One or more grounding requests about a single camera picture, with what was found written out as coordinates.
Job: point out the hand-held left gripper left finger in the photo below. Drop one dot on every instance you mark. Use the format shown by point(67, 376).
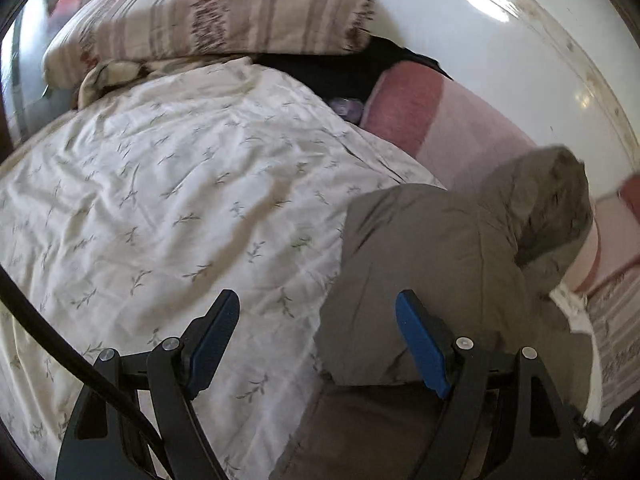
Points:
point(212, 345)

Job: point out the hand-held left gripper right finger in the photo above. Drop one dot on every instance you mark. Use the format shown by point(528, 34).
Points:
point(420, 345)

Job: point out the olive padded hooded jacket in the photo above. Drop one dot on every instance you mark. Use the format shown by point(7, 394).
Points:
point(425, 240)

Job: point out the white leaf-print bed sheet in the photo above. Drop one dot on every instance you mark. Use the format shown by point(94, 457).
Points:
point(175, 200)

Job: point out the striped floral bed cushion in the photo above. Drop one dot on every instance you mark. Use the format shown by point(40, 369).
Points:
point(620, 340)

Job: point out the long pink headboard cushion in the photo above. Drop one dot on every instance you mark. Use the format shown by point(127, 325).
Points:
point(440, 125)

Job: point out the short pink headboard cushion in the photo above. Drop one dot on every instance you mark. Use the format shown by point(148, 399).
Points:
point(615, 240)

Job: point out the small purple item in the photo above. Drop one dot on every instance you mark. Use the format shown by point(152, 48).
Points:
point(345, 108)

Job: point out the black cloth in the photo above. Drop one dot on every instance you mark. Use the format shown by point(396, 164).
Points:
point(325, 72)

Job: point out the beige floral cloth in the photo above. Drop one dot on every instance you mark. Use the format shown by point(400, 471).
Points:
point(115, 72)

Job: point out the stained glass window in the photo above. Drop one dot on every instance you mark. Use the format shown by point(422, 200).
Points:
point(30, 60)

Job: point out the striped floral pillow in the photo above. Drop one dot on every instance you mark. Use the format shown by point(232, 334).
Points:
point(225, 5)

